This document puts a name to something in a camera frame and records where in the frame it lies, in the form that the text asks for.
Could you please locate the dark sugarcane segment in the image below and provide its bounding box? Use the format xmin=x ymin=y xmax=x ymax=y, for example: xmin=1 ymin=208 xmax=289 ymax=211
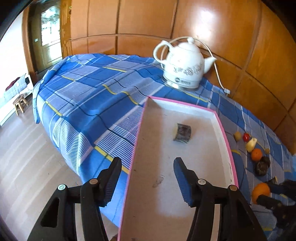
xmin=173 ymin=123 xmax=192 ymax=143

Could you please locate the wooden door with glass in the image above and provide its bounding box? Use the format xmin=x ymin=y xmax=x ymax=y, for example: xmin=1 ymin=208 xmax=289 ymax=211
xmin=22 ymin=1 xmax=72 ymax=74

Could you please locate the small wooden stool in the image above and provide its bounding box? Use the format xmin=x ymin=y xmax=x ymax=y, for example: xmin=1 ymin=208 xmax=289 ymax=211
xmin=13 ymin=94 xmax=29 ymax=116

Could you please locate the pale-cut sugarcane segment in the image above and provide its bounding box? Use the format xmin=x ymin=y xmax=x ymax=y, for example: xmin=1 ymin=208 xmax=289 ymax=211
xmin=267 ymin=176 xmax=278 ymax=184

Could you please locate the blue plaid tablecloth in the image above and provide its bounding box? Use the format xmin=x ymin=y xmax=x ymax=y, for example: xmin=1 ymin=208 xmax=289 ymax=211
xmin=33 ymin=54 xmax=295 ymax=240

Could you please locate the yellow peeled fruit piece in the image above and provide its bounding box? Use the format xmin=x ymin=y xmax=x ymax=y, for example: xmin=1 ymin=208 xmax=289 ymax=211
xmin=245 ymin=138 xmax=257 ymax=153

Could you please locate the white kettle power cord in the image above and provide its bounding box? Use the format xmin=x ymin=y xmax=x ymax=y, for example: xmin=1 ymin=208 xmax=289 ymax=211
xmin=162 ymin=36 xmax=231 ymax=95

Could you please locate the dark brown water chestnut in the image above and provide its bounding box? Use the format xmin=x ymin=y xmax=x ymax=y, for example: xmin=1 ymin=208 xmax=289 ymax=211
xmin=254 ymin=161 xmax=268 ymax=177

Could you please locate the white low furniture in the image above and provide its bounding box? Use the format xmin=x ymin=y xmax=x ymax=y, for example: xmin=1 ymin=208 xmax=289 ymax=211
xmin=1 ymin=73 xmax=33 ymax=126

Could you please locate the orange mandarin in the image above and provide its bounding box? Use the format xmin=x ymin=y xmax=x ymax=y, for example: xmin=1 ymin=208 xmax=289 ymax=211
xmin=251 ymin=183 xmax=271 ymax=204
xmin=251 ymin=148 xmax=263 ymax=162

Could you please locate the pink-rimmed white tray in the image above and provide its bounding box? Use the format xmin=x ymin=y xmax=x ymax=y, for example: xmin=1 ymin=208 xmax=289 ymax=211
xmin=118 ymin=97 xmax=238 ymax=240

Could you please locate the white ceramic electric kettle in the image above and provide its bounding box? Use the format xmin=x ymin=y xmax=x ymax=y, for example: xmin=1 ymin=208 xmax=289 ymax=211
xmin=153 ymin=37 xmax=217 ymax=89

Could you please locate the red cherry tomato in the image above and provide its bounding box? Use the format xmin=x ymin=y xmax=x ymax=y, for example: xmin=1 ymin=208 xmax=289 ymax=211
xmin=242 ymin=133 xmax=251 ymax=143

